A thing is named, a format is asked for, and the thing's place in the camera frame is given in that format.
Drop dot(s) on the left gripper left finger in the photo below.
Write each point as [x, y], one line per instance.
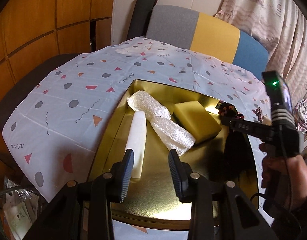
[124, 175]

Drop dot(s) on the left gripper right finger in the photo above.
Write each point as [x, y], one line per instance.
[179, 176]

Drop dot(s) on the white melamine sponge block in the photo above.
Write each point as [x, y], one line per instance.
[136, 141]

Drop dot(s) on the right hand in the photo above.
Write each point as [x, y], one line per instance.
[295, 168]

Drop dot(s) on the pile of plaid clothes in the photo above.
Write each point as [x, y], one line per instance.
[300, 115]

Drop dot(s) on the white glittery cloth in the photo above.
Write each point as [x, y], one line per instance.
[171, 134]

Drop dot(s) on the yellow sponge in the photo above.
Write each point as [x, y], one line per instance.
[196, 120]

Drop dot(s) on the patterned light blue tablecloth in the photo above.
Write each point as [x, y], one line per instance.
[54, 132]

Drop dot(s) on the plastic bags on floor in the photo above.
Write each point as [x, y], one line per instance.
[19, 208]

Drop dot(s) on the tricolour fabric chair back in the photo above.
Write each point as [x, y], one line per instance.
[189, 29]

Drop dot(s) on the beige patterned curtain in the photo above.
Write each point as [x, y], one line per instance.
[281, 27]

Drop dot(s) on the black foam roll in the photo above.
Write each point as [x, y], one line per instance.
[140, 18]

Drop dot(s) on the wooden panel wardrobe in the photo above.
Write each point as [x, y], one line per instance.
[33, 31]

